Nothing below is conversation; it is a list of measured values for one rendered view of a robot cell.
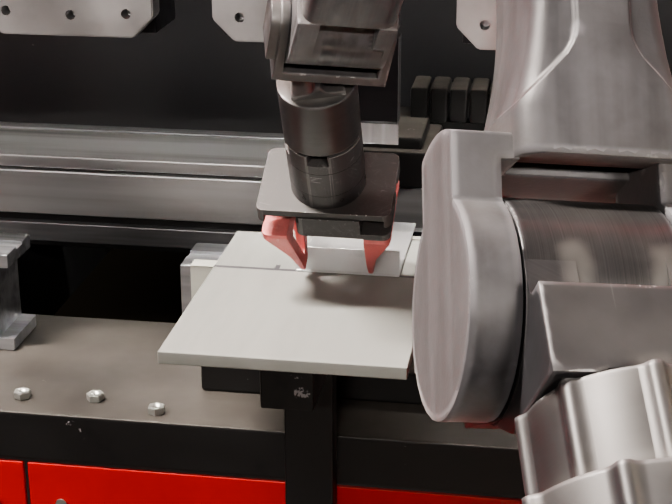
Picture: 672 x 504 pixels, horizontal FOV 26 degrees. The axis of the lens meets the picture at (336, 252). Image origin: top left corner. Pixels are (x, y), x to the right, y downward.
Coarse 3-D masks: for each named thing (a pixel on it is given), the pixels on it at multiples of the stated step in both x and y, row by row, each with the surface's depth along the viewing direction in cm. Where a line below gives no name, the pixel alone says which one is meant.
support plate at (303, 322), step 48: (240, 240) 126; (240, 288) 115; (288, 288) 115; (336, 288) 115; (384, 288) 115; (192, 336) 107; (240, 336) 107; (288, 336) 107; (336, 336) 107; (384, 336) 107
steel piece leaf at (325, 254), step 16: (320, 240) 125; (336, 240) 125; (352, 240) 125; (400, 240) 125; (320, 256) 118; (336, 256) 118; (352, 256) 118; (384, 256) 117; (400, 256) 122; (320, 272) 119; (336, 272) 118; (352, 272) 118; (368, 272) 118; (384, 272) 118; (400, 272) 119
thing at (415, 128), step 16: (400, 128) 147; (416, 128) 147; (432, 128) 152; (368, 144) 145; (384, 144) 145; (400, 144) 144; (416, 144) 144; (400, 160) 144; (416, 160) 144; (400, 176) 144; (416, 176) 144
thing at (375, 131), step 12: (396, 48) 121; (396, 60) 122; (396, 72) 122; (396, 84) 122; (360, 96) 123; (372, 96) 123; (384, 96) 123; (396, 96) 123; (360, 108) 124; (372, 108) 123; (384, 108) 123; (396, 108) 123; (372, 120) 124; (384, 120) 124; (396, 120) 123; (372, 132) 125; (384, 132) 125; (396, 132) 125; (396, 144) 125
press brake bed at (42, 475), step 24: (0, 480) 125; (24, 480) 125; (48, 480) 125; (72, 480) 124; (96, 480) 124; (120, 480) 124; (144, 480) 123; (168, 480) 123; (192, 480) 122; (216, 480) 122; (240, 480) 122; (264, 480) 121
